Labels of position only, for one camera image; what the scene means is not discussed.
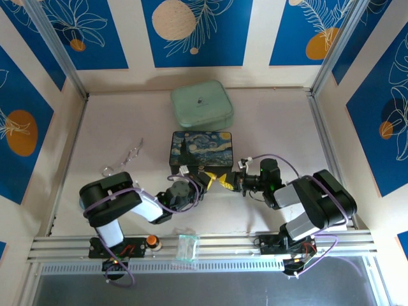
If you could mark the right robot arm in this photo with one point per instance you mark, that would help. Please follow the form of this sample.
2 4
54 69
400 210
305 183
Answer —
331 197

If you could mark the aluminium table edge rail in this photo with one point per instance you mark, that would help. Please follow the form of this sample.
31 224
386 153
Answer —
223 243

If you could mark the aluminium side rail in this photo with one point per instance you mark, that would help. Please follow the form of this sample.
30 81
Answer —
320 121
68 165

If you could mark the aluminium corner post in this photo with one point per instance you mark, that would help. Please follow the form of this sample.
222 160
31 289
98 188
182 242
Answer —
338 48
57 48

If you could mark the starry night tin box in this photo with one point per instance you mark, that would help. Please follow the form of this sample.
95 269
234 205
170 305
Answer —
204 148

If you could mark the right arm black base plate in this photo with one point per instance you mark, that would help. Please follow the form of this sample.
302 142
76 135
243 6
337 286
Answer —
271 245

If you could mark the orange button on rail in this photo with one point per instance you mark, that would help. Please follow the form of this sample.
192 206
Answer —
152 242

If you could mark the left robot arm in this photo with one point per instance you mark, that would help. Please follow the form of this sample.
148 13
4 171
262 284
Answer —
108 194

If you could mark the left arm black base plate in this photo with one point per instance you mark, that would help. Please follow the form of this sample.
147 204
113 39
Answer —
137 250

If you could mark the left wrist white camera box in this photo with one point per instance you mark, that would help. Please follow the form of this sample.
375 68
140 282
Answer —
185 170

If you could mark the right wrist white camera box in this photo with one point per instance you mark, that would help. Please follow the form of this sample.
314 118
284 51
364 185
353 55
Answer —
245 162

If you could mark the pale green square tin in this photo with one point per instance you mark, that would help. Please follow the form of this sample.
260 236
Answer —
201 103

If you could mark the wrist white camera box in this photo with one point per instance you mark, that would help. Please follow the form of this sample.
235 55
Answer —
185 170
245 162

